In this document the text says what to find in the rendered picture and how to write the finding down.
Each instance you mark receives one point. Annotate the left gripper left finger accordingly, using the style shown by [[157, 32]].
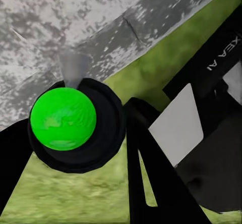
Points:
[[15, 151]]

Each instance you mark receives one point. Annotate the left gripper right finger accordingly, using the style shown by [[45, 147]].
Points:
[[176, 204]]

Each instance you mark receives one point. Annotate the insectifuge atomizer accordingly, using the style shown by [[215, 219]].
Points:
[[78, 124]]

